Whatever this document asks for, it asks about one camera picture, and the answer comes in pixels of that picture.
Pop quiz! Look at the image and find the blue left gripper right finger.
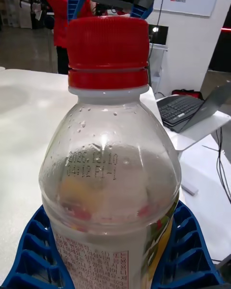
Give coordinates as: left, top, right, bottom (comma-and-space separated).
142, 199, 225, 289

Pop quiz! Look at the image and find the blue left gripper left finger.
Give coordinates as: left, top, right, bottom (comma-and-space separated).
0, 204, 75, 289

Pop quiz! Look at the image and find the clear plastic bottle red cap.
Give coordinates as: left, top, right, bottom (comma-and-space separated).
38, 16, 182, 289

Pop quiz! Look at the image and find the red bag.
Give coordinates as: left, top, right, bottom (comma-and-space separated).
171, 89, 205, 101

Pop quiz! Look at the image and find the person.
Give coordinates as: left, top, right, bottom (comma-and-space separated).
39, 0, 99, 75

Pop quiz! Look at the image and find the white side table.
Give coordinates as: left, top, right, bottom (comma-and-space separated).
154, 93, 231, 152

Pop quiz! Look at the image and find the grey laptop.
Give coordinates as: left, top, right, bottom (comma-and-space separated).
156, 81, 231, 134

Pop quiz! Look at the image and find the black wall box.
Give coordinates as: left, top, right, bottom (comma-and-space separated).
147, 24, 169, 46

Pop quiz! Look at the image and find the black floor cable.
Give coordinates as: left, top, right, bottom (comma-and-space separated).
202, 127, 231, 204

